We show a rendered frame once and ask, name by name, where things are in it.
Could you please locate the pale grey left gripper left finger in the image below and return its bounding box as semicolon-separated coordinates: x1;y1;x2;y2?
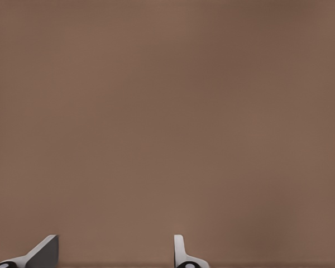
0;234;59;268

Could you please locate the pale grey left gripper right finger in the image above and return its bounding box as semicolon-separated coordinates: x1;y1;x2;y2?
174;234;210;268

